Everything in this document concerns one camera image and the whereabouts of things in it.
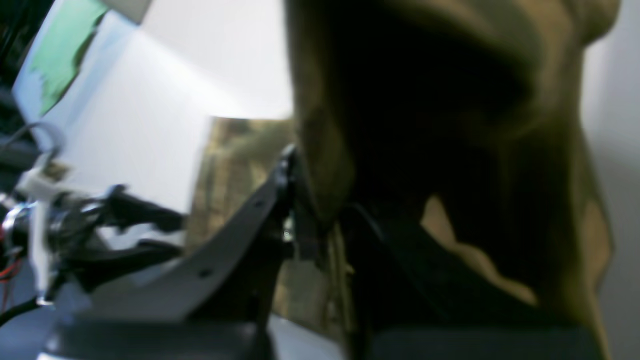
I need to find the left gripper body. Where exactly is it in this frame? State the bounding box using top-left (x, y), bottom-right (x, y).
top-left (1, 192), bottom-right (112, 306)

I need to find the camouflage T-shirt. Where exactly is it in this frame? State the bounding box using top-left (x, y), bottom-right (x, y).
top-left (187, 0), bottom-right (620, 360)

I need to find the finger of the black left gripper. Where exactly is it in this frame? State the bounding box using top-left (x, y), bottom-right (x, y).
top-left (60, 240), bottom-right (183, 293)
top-left (102, 185), bottom-right (186, 233)

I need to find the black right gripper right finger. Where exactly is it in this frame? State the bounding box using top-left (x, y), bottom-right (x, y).
top-left (345, 204), bottom-right (602, 360)

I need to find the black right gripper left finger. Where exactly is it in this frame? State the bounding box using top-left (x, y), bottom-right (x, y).
top-left (38, 147), bottom-right (296, 360)

